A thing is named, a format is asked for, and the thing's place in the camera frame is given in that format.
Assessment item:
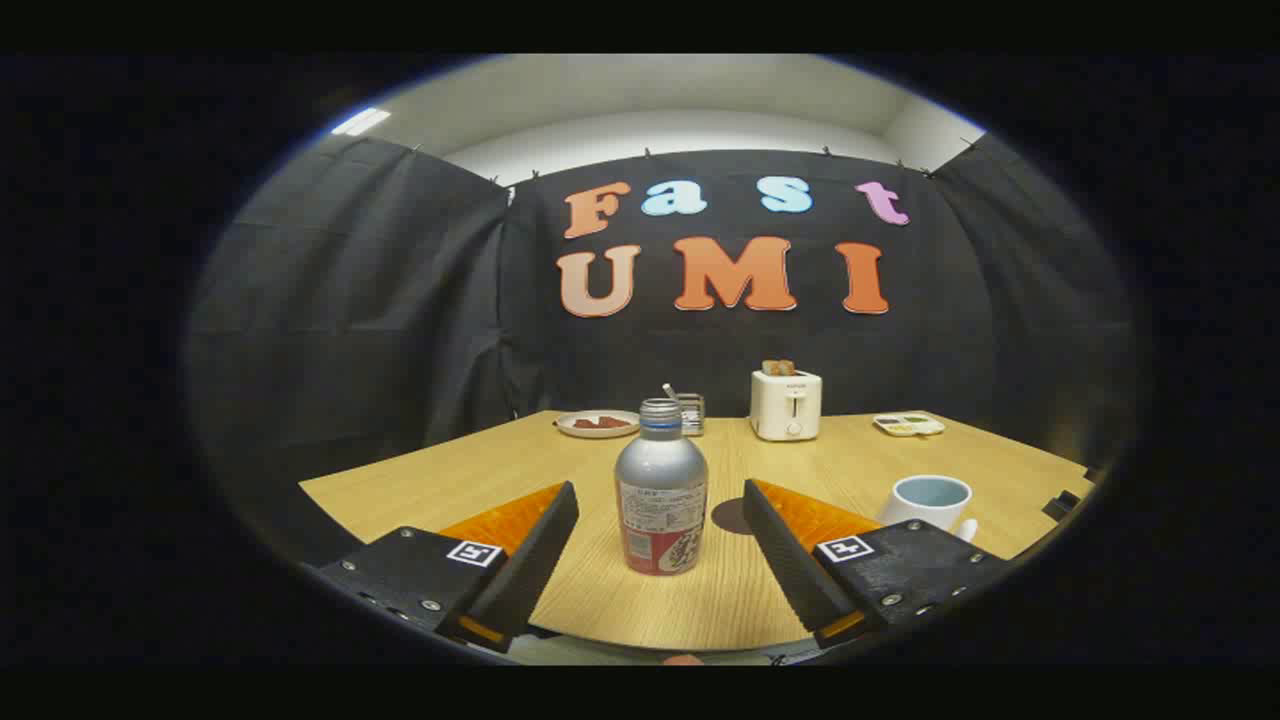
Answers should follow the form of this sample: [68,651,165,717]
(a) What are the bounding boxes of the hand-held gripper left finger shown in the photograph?
[318,481,580,655]

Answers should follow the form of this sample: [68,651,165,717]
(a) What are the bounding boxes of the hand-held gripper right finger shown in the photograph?
[742,478,1011,649]

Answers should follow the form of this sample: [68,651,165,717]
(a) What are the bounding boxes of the white cup with blue inside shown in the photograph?
[877,475,979,544]

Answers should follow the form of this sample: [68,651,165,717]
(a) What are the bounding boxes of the silver bottle with red label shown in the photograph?
[614,398,709,576]

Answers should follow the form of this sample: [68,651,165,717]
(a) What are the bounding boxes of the wooden table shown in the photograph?
[298,408,1096,653]

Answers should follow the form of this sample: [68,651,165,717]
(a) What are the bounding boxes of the round white plate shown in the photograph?
[555,410,641,439]

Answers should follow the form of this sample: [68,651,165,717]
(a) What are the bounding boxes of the white toaster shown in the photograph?
[750,369,823,442]

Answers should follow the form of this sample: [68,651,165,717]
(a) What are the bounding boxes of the white divided condiment tray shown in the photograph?
[873,412,946,438]

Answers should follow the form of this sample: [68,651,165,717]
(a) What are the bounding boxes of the black backdrop cloth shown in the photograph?
[185,135,1141,561]

